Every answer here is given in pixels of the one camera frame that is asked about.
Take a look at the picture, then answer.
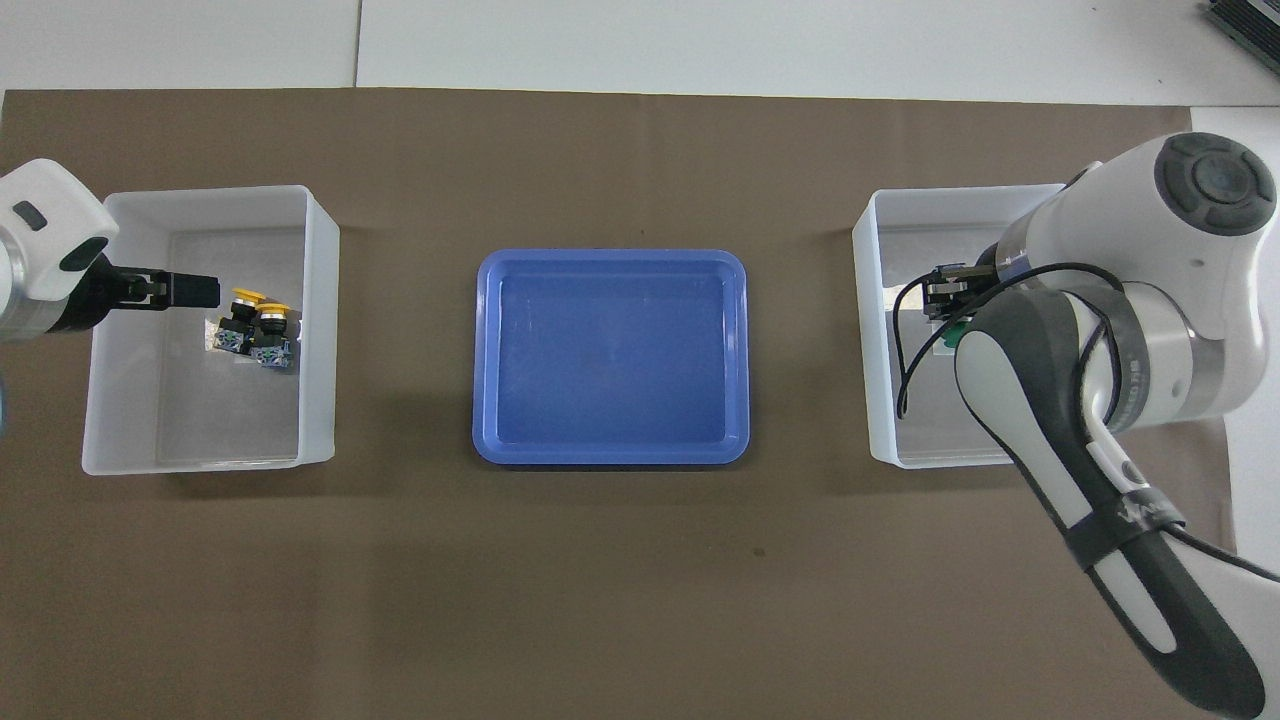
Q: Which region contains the blue plastic tray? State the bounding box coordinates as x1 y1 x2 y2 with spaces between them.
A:
472 248 751 467

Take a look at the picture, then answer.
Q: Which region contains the brown paper table mat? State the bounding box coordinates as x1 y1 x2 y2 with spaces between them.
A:
0 88 1256 720

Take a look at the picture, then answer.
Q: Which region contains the yellow push button switch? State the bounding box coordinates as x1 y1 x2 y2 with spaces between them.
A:
249 302 299 372
208 287 267 354

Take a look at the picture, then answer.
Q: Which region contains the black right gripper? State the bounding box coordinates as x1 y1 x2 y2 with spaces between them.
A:
926 260 1002 323

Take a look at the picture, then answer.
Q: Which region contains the dark finned metal device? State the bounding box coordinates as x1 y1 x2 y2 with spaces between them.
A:
1204 0 1280 63

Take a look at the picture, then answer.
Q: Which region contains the translucent white plastic box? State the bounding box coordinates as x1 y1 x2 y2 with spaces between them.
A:
82 184 341 477
852 183 1081 469

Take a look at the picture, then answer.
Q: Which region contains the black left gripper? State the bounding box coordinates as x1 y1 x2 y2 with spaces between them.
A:
60 254 222 333

